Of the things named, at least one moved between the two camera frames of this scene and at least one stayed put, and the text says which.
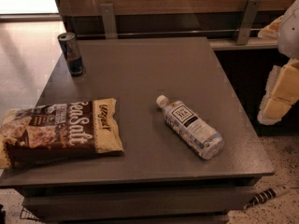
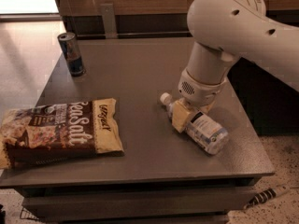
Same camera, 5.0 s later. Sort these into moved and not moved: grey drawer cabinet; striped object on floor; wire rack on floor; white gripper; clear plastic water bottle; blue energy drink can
Moved: white gripper; clear plastic water bottle
Not moved: blue energy drink can; grey drawer cabinet; wire rack on floor; striped object on floor
